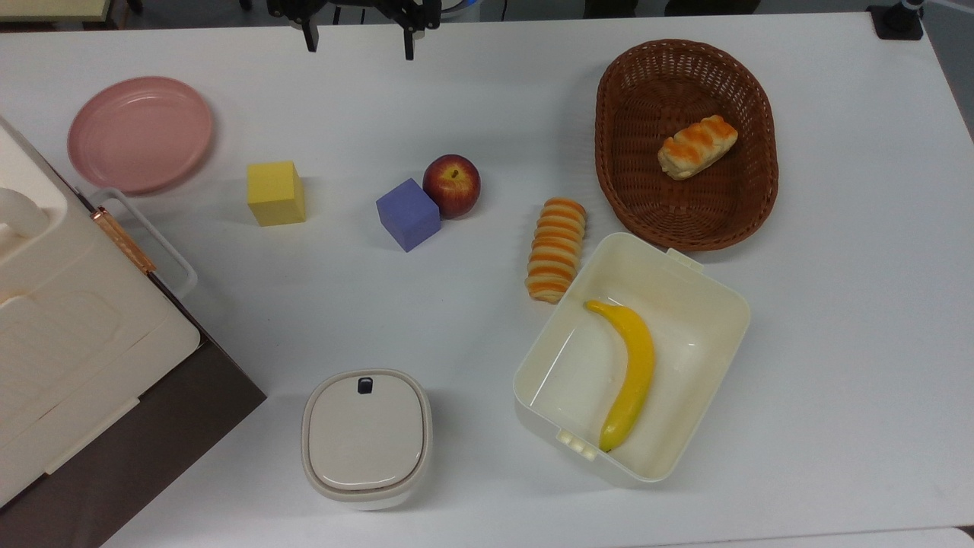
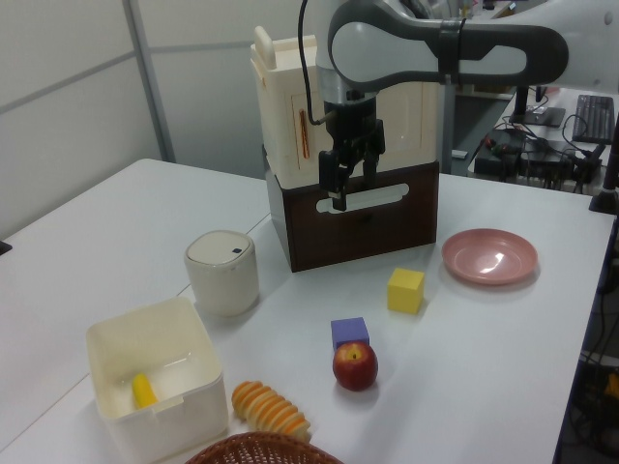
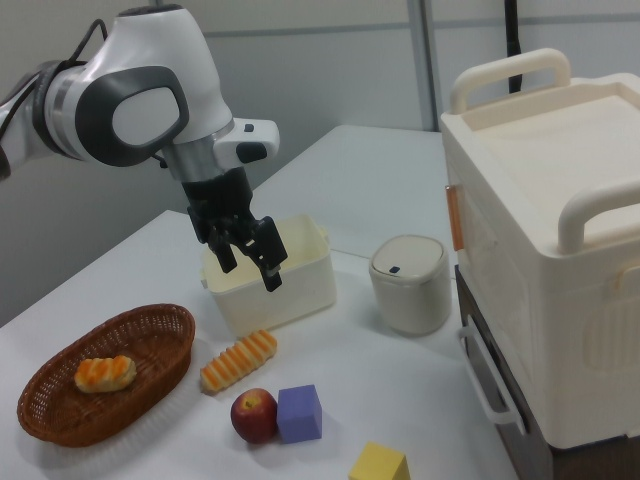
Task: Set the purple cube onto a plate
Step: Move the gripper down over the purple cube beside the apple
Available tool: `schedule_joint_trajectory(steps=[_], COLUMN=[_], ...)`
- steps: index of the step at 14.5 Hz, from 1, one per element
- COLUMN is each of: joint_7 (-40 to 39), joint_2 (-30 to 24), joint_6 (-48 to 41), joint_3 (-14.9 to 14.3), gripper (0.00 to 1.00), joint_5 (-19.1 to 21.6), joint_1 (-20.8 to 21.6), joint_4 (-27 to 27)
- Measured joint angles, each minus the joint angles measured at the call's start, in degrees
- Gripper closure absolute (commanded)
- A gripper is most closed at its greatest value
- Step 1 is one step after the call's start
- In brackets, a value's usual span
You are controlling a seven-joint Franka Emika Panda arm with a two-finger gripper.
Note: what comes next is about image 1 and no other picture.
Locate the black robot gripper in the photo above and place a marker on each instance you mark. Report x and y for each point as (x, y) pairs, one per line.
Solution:
(358, 7)

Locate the purple foam cube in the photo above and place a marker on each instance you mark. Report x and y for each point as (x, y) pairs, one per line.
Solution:
(409, 215)

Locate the yellow foam cube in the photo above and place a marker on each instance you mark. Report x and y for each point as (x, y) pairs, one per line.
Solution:
(275, 193)

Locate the pink plate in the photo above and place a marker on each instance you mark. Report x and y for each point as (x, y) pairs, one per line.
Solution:
(140, 134)

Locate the round blue white base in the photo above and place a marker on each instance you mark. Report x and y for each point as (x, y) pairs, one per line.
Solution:
(459, 6)

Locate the red apple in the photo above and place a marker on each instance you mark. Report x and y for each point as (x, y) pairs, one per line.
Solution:
(451, 186)

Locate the long striped bread roll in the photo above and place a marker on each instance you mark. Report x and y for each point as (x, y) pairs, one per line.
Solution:
(557, 250)

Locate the yellow side table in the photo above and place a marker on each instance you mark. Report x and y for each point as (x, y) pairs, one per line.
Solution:
(46, 9)

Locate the brown wicker basket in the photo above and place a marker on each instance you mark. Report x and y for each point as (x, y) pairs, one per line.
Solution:
(647, 198)

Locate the short glazed bread roll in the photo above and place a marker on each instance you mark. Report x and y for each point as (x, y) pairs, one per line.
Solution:
(697, 147)

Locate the small lidded cream container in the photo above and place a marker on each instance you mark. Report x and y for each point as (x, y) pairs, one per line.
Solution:
(367, 435)

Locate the cream toy appliance box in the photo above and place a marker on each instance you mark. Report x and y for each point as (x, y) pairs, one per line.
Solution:
(68, 342)

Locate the yellow banana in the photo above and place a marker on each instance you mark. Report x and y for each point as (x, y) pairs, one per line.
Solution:
(635, 365)

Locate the brown base board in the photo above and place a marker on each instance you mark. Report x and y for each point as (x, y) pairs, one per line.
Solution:
(152, 441)

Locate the open cream plastic container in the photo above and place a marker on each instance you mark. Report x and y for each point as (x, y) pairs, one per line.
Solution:
(700, 358)

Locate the black camera stand base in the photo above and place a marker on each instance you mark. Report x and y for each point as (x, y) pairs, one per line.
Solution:
(896, 21)

